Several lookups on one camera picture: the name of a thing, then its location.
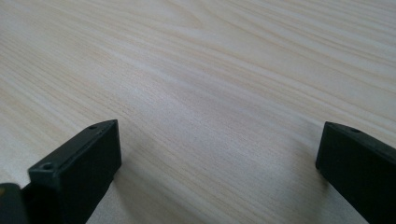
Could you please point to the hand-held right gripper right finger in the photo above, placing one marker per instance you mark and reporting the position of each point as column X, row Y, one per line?
column 361, row 168

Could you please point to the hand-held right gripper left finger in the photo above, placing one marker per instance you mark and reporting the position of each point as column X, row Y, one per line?
column 77, row 174

